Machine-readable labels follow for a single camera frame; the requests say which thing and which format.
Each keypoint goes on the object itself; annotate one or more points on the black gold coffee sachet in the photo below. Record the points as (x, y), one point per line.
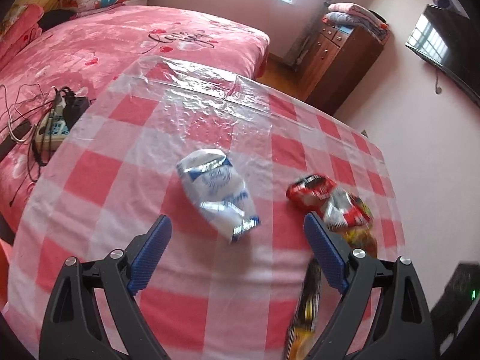
(302, 328)

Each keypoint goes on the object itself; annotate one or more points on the red white snack wrapper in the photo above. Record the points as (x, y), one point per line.
(339, 209)

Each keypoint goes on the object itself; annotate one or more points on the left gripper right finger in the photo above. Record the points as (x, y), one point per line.
(401, 327)

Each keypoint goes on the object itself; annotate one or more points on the folded pink blanket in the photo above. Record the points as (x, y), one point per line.
(19, 29)

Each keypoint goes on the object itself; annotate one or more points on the grey window curtain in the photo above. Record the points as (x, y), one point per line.
(296, 53)

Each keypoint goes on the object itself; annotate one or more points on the yellow orange snack bag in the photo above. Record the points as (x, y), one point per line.
(361, 236)

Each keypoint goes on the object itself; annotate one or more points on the black charger adapter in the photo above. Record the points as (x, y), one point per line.
(74, 108)

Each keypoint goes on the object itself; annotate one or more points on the folded blankets on cabinet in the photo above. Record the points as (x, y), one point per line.
(354, 15)

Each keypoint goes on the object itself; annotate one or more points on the wall mounted black television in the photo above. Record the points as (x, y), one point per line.
(450, 42)

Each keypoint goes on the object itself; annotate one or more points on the red white checkered tablecloth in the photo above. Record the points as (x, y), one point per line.
(209, 298)

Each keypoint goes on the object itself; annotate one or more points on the white power strip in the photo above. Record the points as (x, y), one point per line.
(51, 133)

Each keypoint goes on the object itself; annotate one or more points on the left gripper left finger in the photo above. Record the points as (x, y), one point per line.
(72, 327)

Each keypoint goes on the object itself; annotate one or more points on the blue white crumpled wrapper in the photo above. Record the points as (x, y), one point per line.
(218, 192)

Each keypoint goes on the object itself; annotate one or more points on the pink bed cover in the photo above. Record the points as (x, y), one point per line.
(112, 45)

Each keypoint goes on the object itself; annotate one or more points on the brown wooden cabinet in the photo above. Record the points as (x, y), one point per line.
(335, 64)

